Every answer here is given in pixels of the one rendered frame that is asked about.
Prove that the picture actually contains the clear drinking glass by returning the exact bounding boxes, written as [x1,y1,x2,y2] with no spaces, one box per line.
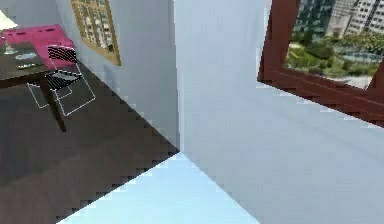
[3,40,19,56]

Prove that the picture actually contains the red-brown framed window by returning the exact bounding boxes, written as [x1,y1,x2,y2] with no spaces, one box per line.
[257,0,384,128]

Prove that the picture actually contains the grey plate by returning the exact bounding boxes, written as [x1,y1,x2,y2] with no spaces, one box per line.
[14,52,39,62]

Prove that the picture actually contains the dark brown wooden table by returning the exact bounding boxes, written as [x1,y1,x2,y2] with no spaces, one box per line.
[0,40,68,133]

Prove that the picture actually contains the black wire frame chair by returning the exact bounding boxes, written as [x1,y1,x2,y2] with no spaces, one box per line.
[27,45,97,117]

